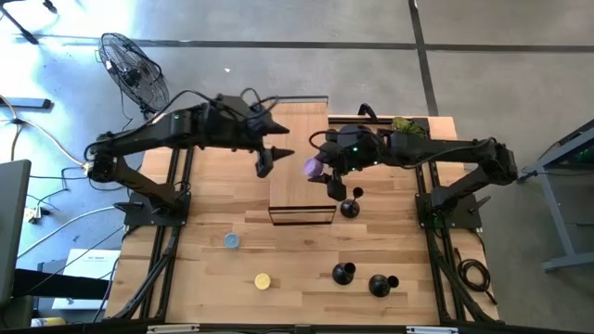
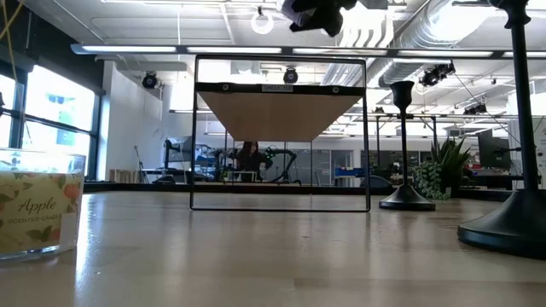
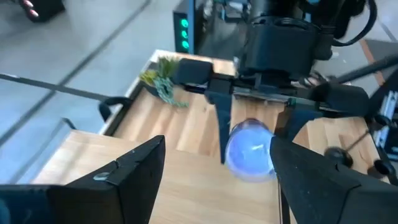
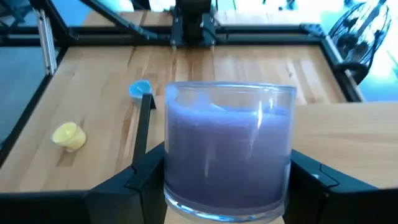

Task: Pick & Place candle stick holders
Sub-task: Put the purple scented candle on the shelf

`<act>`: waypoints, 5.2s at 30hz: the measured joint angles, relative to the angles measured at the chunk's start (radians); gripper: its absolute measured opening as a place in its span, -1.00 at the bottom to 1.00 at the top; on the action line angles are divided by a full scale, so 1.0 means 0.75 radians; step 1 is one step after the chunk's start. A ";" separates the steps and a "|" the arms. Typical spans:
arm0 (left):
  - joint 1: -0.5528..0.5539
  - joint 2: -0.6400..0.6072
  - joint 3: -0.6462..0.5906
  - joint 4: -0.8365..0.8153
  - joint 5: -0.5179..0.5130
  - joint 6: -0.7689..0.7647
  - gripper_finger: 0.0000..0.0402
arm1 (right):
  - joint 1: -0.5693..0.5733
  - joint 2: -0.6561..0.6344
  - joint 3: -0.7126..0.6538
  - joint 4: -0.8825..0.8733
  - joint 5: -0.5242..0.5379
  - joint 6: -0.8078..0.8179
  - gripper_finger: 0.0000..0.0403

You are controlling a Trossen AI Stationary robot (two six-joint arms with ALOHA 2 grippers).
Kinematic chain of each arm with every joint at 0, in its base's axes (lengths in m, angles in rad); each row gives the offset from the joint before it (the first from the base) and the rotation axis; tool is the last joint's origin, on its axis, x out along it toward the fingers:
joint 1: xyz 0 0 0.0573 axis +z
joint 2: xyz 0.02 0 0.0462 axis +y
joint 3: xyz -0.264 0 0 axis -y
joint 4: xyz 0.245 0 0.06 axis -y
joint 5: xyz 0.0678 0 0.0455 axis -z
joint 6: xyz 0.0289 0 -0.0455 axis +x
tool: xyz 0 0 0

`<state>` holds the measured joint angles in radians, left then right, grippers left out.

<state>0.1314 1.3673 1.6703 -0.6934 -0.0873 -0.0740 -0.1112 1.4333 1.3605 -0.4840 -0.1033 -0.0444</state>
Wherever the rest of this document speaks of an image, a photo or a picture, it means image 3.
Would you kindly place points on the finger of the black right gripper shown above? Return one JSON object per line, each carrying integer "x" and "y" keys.
{"x": 295, "y": 121}
{"x": 223, "y": 118}

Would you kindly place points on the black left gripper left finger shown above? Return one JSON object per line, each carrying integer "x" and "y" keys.
{"x": 133, "y": 174}

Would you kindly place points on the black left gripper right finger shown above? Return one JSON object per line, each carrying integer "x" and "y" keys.
{"x": 311, "y": 186}

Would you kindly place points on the black metal candlestick holder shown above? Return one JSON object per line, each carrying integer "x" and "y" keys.
{"x": 339, "y": 157}
{"x": 384, "y": 167}

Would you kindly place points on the blue candle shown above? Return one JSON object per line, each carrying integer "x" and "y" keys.
{"x": 248, "y": 152}

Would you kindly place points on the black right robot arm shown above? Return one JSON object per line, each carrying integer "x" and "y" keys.
{"x": 339, "y": 18}

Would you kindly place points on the green artificial potted plant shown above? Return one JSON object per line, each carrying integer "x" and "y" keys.
{"x": 164, "y": 87}

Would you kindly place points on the black table clamp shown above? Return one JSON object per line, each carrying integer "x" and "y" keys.
{"x": 107, "y": 107}

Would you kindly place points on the black box with green lights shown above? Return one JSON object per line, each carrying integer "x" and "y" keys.
{"x": 183, "y": 34}

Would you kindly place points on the wooden shelf with black frame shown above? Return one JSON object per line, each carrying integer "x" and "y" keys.
{"x": 199, "y": 193}

